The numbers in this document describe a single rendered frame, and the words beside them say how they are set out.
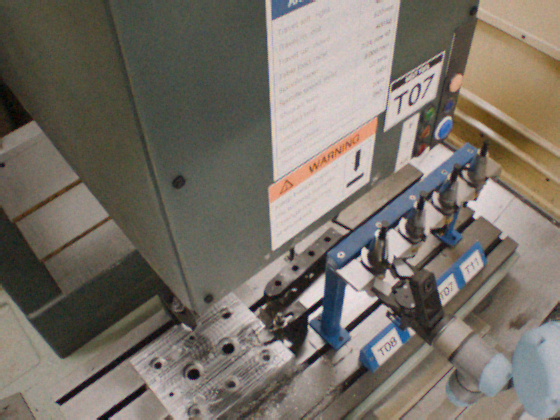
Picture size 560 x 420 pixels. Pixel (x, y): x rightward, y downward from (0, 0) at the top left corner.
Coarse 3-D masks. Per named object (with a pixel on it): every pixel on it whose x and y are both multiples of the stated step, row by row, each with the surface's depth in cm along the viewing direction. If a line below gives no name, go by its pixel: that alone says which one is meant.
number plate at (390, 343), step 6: (390, 336) 124; (396, 336) 125; (378, 342) 123; (384, 342) 124; (390, 342) 124; (396, 342) 125; (372, 348) 122; (378, 348) 123; (384, 348) 124; (390, 348) 125; (396, 348) 126; (378, 354) 123; (384, 354) 124; (390, 354) 125; (378, 360) 123; (384, 360) 124
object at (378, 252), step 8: (376, 232) 101; (376, 240) 100; (384, 240) 100; (368, 248) 105; (376, 248) 101; (384, 248) 101; (368, 256) 104; (376, 256) 103; (384, 256) 103; (376, 264) 104
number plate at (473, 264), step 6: (474, 252) 138; (468, 258) 137; (474, 258) 138; (480, 258) 139; (462, 264) 136; (468, 264) 137; (474, 264) 138; (480, 264) 139; (462, 270) 136; (468, 270) 137; (474, 270) 138; (468, 276) 137
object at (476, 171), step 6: (474, 156) 115; (480, 156) 113; (486, 156) 113; (474, 162) 115; (480, 162) 114; (486, 162) 114; (468, 168) 118; (474, 168) 116; (480, 168) 115; (486, 168) 116; (468, 174) 118; (474, 174) 117; (480, 174) 116; (480, 180) 117
